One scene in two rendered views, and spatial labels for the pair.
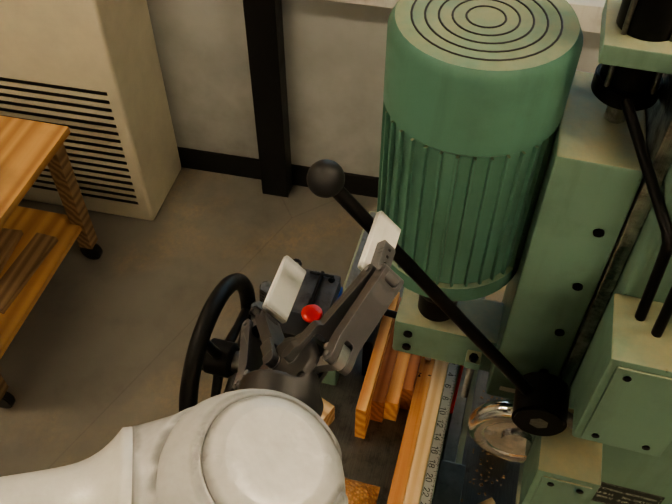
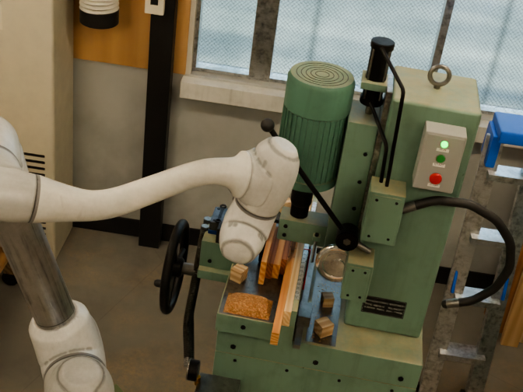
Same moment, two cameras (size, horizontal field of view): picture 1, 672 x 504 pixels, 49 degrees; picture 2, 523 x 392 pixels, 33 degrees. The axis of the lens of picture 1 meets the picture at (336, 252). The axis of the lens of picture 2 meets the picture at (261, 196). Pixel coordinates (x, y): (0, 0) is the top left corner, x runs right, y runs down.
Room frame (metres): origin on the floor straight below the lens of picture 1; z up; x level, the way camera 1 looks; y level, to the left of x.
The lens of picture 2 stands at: (-1.43, 0.38, 2.42)
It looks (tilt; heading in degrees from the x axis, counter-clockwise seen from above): 32 degrees down; 349
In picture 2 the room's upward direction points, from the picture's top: 8 degrees clockwise
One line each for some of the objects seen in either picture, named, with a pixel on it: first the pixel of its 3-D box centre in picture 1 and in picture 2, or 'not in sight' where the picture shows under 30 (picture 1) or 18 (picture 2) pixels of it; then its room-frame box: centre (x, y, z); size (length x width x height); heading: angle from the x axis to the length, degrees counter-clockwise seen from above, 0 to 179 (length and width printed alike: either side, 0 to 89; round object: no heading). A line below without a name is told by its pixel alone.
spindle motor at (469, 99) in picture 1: (463, 148); (313, 127); (0.60, -0.13, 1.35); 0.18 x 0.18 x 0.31
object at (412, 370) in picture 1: (418, 349); (286, 249); (0.63, -0.12, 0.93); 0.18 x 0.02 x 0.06; 164
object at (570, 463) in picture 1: (560, 466); (357, 274); (0.40, -0.27, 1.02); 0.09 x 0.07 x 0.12; 164
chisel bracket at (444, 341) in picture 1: (447, 331); (303, 229); (0.59, -0.15, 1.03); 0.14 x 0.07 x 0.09; 74
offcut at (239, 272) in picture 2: (316, 416); (239, 273); (0.52, 0.03, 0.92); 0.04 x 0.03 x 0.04; 143
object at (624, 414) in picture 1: (637, 379); (383, 211); (0.39, -0.30, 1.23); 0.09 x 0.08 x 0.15; 74
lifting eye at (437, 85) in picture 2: not in sight; (439, 76); (0.52, -0.41, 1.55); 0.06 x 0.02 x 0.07; 74
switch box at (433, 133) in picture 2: not in sight; (439, 157); (0.38, -0.41, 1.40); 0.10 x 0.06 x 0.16; 74
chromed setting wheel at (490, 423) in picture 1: (517, 432); (338, 263); (0.44, -0.23, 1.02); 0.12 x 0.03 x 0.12; 74
